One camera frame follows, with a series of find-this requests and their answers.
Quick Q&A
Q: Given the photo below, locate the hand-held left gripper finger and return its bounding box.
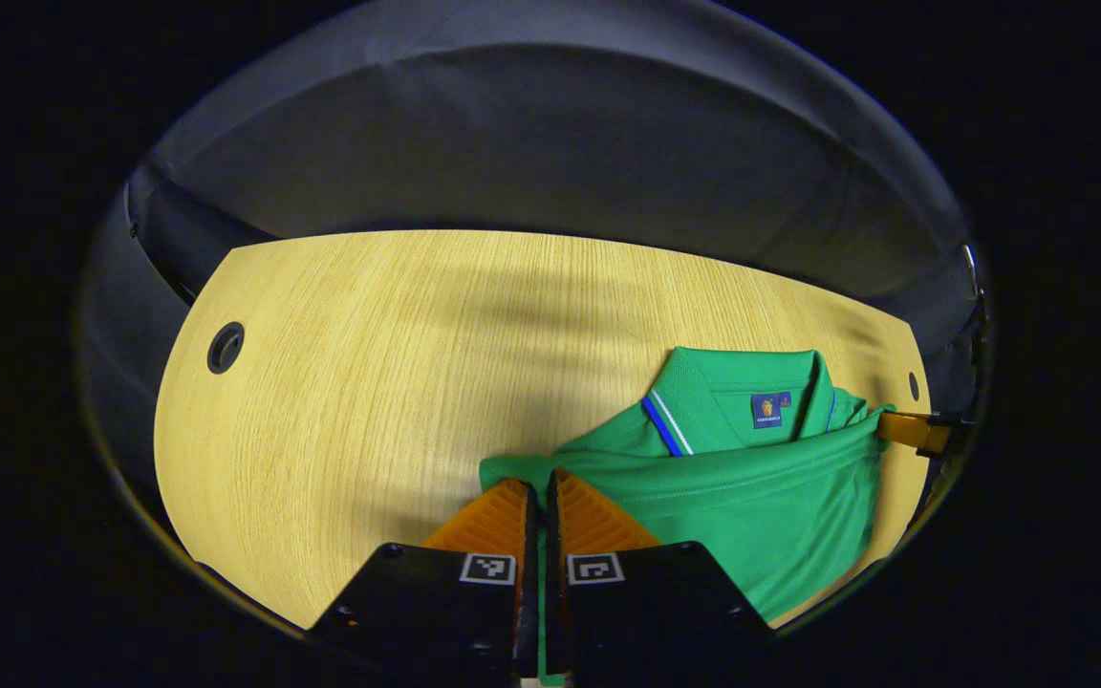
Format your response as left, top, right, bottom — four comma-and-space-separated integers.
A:
544, 467, 775, 688
305, 476, 542, 688

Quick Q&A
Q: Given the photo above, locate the green polo T-shirt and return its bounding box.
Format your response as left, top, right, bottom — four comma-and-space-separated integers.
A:
479, 346, 896, 687

